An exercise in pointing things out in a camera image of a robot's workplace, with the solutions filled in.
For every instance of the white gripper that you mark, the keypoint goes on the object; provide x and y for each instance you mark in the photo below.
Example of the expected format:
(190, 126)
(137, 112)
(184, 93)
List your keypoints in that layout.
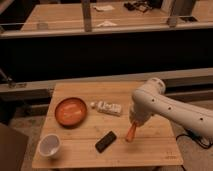
(137, 117)

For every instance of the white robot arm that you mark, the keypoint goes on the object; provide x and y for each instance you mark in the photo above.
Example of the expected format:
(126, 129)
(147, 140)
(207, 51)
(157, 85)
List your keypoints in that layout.
(149, 99)

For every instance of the white ceramic cup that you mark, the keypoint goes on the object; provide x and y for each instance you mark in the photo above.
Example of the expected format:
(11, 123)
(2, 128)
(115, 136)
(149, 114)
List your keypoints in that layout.
(49, 146)

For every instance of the white tube with label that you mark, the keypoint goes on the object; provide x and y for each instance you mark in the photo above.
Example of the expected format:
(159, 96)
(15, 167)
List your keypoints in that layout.
(107, 108)

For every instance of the black rectangular block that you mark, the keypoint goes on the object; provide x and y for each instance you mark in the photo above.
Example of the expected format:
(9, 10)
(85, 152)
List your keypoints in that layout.
(105, 141)

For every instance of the white paper on bench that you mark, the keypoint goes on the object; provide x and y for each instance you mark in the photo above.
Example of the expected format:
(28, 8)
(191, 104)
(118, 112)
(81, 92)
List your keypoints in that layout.
(107, 24)

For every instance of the dark tools on bench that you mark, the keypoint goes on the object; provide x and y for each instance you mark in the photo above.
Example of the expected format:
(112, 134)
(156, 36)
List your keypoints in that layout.
(142, 5)

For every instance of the white paper sheet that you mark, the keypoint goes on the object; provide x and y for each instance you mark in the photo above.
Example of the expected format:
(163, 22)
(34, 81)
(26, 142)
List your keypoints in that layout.
(103, 8)

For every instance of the metal clamp left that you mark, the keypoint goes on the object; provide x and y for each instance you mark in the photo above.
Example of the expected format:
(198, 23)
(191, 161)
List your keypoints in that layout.
(10, 82)

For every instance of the metal post right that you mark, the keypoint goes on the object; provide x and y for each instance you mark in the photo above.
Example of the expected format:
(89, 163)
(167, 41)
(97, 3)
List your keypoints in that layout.
(178, 9)

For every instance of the metal post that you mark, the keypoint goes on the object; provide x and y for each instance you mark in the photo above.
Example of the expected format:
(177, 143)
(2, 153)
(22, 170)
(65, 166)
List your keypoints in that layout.
(86, 15)
(178, 9)

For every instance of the metal post left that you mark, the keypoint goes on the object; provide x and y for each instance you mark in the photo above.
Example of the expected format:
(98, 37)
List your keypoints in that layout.
(86, 15)

